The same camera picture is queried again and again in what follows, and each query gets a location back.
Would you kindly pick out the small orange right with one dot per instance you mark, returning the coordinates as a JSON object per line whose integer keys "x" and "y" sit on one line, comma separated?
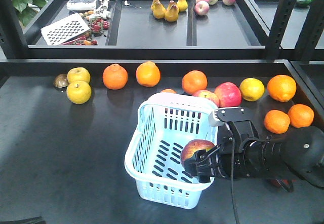
{"x": 301, "y": 115}

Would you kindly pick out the small orange behind basket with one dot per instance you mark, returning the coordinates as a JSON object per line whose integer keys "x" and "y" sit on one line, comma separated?
{"x": 169, "y": 91}

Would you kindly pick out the white perforated board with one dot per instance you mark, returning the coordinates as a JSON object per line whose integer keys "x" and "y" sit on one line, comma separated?
{"x": 63, "y": 30}

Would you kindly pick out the red apple pair right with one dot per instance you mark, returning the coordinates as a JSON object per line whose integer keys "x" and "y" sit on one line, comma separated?
{"x": 229, "y": 94}

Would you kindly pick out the brown half shell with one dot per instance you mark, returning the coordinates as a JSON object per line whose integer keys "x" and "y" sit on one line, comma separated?
{"x": 61, "y": 81}

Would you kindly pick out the yellow round fruit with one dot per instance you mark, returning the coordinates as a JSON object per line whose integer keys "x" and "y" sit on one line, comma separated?
{"x": 251, "y": 89}

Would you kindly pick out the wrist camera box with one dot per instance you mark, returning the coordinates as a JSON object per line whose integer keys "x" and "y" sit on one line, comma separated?
{"x": 220, "y": 116}

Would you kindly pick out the orange centre back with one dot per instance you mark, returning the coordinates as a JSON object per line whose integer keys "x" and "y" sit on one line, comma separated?
{"x": 194, "y": 81}

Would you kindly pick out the dark red apple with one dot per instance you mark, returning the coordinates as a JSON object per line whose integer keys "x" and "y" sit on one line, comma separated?
{"x": 193, "y": 146}

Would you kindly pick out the small orange left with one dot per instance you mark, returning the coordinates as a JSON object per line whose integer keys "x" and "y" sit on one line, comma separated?
{"x": 276, "y": 121}

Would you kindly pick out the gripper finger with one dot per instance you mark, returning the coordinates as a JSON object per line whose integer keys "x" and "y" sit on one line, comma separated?
{"x": 207, "y": 156}
{"x": 202, "y": 169}

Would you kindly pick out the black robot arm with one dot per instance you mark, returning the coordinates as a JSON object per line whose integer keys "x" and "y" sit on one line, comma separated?
{"x": 298, "y": 155}

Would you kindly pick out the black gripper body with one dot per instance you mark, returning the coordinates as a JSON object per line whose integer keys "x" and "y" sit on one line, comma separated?
{"x": 239, "y": 154}

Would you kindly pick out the red apple pair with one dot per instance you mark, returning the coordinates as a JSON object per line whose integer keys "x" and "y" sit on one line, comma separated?
{"x": 208, "y": 95}
{"x": 229, "y": 94}

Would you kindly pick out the large orange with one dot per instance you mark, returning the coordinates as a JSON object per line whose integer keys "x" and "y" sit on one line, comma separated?
{"x": 282, "y": 88}

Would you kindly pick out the yellow apple front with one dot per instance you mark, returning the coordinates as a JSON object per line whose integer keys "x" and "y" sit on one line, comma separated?
{"x": 78, "y": 92}

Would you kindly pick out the yellow apple back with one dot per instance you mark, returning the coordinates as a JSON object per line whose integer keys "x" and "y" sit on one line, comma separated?
{"x": 78, "y": 74}

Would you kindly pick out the red apple pair left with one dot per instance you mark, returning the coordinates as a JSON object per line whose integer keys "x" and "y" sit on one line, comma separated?
{"x": 208, "y": 95}

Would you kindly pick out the black wooden produce stand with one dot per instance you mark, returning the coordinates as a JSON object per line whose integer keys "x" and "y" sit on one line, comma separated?
{"x": 64, "y": 162}

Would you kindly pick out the yellow apple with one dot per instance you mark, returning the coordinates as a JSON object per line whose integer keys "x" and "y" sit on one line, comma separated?
{"x": 78, "y": 92}
{"x": 78, "y": 74}

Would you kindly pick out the orange far left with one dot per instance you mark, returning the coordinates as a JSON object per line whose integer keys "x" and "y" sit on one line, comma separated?
{"x": 115, "y": 77}

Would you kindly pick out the light blue plastic basket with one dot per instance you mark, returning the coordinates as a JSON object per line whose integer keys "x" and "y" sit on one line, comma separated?
{"x": 166, "y": 123}

